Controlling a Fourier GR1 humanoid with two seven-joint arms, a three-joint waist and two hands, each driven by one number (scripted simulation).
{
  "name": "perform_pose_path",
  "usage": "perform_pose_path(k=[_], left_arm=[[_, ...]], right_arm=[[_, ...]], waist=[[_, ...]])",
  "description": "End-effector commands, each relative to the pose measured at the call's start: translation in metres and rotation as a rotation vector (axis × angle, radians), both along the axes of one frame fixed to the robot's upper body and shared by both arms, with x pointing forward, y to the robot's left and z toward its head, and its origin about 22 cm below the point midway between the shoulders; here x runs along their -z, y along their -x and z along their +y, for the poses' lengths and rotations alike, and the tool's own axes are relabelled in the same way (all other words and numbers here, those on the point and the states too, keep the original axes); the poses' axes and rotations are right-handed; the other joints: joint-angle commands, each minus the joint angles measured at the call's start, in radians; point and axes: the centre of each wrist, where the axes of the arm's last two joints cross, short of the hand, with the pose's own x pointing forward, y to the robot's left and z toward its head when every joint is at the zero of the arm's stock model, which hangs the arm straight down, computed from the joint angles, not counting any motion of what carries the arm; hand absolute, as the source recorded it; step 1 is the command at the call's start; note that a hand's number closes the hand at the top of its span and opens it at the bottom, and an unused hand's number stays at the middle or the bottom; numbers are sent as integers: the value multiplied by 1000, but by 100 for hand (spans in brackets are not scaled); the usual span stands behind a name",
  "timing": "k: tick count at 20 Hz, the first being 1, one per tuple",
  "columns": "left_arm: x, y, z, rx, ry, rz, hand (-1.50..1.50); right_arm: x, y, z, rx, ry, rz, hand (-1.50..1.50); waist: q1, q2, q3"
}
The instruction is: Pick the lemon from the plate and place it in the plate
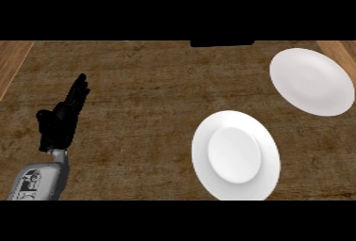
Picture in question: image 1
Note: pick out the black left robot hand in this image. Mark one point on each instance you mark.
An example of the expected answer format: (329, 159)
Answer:
(58, 124)

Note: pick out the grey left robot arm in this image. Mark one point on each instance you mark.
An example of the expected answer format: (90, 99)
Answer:
(39, 182)

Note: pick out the white plate with flat centre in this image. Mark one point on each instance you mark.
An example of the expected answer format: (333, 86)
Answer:
(236, 155)

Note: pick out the plain white plate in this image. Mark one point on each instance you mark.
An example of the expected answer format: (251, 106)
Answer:
(313, 82)

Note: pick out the black appliance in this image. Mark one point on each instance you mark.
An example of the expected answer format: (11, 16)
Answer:
(222, 43)

